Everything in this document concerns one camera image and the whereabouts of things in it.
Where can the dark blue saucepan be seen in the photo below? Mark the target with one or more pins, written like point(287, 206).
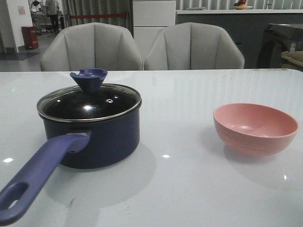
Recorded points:
point(80, 145)

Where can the dark grey counter cabinet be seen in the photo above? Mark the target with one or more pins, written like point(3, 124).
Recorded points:
point(246, 27)

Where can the pink plastic bowl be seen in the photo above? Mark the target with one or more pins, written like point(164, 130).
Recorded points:
point(254, 129)

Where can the standing person in background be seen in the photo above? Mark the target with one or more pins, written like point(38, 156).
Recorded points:
point(52, 8)

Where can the glass lid with blue knob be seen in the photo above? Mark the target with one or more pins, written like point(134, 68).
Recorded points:
point(90, 100)

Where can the right grey upholstered chair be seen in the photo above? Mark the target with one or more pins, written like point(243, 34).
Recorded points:
point(193, 46)

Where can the red stanchion belt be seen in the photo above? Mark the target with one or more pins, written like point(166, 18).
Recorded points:
point(98, 16)

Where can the beige cushion stack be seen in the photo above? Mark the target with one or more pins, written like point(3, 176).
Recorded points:
point(292, 60)

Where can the red trash bin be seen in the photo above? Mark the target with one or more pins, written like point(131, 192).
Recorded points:
point(29, 37)

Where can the left grey upholstered chair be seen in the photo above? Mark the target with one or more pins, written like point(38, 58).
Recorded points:
point(92, 45)

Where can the white refrigerator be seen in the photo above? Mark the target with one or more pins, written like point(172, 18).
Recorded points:
point(149, 17)

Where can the fruit plate on counter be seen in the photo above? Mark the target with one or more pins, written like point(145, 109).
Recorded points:
point(241, 5)

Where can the grey upholstered chair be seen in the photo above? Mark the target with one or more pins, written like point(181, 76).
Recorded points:
point(92, 45)
point(193, 46)

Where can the grey pleated curtain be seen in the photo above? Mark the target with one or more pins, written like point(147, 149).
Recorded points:
point(97, 7)

